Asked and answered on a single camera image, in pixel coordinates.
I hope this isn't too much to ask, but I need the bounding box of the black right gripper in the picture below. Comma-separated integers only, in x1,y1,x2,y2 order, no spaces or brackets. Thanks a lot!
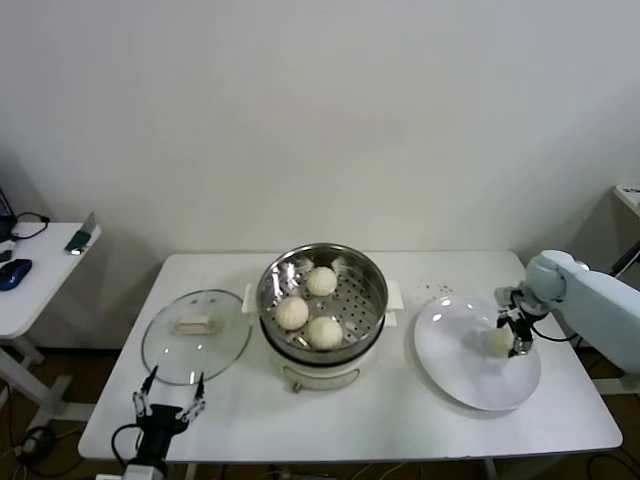
497,294,544,357

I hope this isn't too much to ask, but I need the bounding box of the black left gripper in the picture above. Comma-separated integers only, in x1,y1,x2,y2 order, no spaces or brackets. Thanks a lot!
132,364,207,462

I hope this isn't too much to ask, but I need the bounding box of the white steamed baozi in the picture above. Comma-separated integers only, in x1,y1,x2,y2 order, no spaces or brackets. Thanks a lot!
305,266,337,297
487,327,516,359
275,295,310,331
303,315,344,350

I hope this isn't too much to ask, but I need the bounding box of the round glass pot lid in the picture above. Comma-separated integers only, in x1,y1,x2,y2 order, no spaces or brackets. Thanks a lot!
141,288,253,386

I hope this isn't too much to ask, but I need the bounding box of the stainless steel steamer basket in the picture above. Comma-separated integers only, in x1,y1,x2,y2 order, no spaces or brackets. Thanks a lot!
242,243,405,361

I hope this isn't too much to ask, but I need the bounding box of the large white plate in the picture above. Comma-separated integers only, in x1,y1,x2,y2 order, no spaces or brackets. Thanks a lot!
413,294,543,412

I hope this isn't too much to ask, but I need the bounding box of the white stand base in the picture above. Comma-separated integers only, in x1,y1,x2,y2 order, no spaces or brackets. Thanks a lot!
589,369,640,397

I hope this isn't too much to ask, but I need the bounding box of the white floor power strip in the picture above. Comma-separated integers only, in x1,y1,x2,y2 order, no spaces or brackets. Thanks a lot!
14,424,56,464

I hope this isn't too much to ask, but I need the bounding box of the cream electric cooker base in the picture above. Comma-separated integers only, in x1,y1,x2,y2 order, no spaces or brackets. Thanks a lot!
242,299,405,395

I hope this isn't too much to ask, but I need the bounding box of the white side table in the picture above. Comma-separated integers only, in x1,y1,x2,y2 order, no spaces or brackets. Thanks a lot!
0,221,104,426

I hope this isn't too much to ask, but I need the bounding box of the beige cabinet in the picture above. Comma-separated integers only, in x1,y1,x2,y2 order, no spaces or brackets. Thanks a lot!
599,183,640,291

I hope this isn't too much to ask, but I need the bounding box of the green tipped tool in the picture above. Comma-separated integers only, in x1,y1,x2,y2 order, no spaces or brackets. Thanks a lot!
64,209,99,257

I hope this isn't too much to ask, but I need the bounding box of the blue computer mouse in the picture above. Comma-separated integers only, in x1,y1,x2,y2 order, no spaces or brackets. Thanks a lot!
0,258,34,291

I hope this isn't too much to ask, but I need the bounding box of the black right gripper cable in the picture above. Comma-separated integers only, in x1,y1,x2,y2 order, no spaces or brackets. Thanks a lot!
529,324,584,343

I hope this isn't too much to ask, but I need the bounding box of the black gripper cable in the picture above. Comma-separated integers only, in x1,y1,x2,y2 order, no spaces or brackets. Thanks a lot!
529,324,584,343
110,423,144,469

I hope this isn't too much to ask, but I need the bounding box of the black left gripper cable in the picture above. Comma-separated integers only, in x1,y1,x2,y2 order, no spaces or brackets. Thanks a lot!
110,423,144,469

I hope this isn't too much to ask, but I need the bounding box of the black hanging cable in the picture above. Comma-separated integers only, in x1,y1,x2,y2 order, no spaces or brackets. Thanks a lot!
610,247,640,279

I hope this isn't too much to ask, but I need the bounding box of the thin black desk cable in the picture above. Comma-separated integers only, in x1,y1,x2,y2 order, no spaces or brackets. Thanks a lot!
9,211,51,242

